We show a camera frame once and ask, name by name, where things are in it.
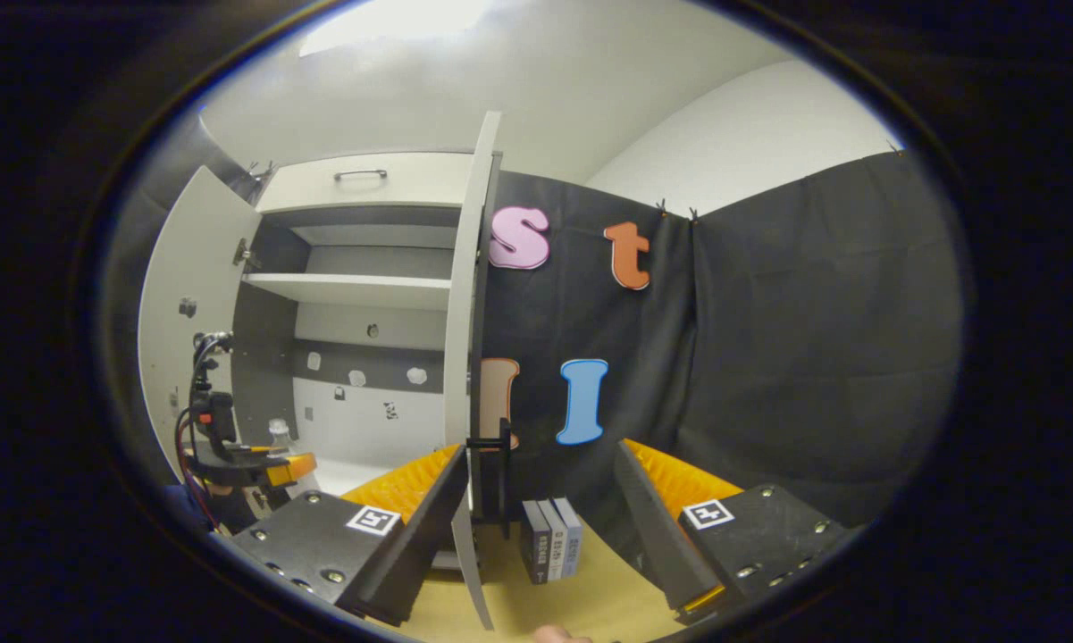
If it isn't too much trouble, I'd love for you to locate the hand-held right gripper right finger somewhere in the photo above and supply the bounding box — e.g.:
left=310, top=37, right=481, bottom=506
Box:
left=614, top=438, right=859, bottom=623

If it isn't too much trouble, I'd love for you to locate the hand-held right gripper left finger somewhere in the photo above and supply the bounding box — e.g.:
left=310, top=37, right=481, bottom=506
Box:
left=210, top=445, right=470, bottom=628

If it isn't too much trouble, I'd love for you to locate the clear plastic bottle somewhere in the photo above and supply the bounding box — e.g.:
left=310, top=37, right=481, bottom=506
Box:
left=266, top=418, right=321, bottom=499

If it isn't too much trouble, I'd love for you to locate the white cabinet door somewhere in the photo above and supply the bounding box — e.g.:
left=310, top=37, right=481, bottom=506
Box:
left=138, top=164, right=265, bottom=488
left=441, top=110, right=504, bottom=631

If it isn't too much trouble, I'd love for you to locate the white cabinet shelf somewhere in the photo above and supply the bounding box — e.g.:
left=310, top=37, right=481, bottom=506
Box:
left=242, top=271, right=453, bottom=312

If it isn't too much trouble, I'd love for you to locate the white cabinet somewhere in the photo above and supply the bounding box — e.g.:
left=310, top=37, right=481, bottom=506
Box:
left=231, top=150, right=503, bottom=572

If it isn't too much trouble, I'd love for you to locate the blue book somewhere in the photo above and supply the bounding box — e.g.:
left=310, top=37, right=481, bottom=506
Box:
left=552, top=497, right=584, bottom=578

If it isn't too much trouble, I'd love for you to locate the grey book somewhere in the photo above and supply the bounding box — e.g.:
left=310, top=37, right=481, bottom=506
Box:
left=538, top=498, right=569, bottom=581

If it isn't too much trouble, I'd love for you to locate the black and red cable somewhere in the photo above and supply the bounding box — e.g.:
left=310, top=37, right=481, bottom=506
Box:
left=172, top=330, right=235, bottom=530

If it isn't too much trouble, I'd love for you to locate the black door handle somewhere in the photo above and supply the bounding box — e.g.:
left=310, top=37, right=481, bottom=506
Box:
left=466, top=417, right=513, bottom=539

